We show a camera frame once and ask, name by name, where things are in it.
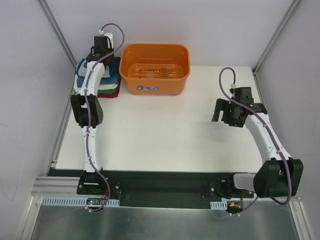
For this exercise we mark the left slotted cable duct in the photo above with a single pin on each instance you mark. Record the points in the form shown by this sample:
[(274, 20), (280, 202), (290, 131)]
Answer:
[(71, 201)]

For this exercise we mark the left aluminium frame post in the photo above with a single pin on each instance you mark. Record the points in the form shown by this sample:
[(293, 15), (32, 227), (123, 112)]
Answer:
[(57, 31)]

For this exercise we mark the right aluminium frame post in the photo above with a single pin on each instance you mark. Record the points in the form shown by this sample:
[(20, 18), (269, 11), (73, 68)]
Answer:
[(276, 35)]

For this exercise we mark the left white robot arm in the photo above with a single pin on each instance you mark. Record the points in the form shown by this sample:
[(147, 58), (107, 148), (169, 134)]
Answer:
[(89, 115)]

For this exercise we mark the navy blue t-shirt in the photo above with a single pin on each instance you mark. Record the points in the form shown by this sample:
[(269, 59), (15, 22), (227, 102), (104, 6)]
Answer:
[(110, 71)]

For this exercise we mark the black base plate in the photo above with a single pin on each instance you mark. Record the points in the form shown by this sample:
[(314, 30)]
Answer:
[(159, 189)]

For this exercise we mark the folded red t-shirt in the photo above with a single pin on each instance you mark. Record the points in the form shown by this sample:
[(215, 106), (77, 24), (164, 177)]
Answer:
[(114, 95)]

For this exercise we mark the orange plastic basket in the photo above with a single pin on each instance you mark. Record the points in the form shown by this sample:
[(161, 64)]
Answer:
[(155, 68)]

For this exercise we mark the folded light blue t-shirt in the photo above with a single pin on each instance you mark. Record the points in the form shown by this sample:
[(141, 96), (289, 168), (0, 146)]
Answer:
[(104, 80)]

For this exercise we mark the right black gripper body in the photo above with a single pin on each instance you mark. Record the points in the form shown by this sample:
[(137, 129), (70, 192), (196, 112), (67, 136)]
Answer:
[(223, 110)]

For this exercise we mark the right slotted cable duct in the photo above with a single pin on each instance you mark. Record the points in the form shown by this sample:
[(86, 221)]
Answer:
[(224, 205)]

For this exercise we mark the slotted cable duct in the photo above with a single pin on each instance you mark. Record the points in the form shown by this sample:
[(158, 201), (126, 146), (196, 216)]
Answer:
[(71, 201), (224, 205)]

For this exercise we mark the aluminium frame post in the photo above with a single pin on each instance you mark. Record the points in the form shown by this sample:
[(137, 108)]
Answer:
[(276, 35), (57, 31)]

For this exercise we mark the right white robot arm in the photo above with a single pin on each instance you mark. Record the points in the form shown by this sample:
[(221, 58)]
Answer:
[(280, 174)]

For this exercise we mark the folded green t-shirt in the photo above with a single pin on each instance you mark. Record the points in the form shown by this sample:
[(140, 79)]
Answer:
[(107, 91)]

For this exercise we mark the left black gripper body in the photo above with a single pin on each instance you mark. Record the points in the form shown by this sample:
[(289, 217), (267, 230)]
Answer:
[(107, 59)]

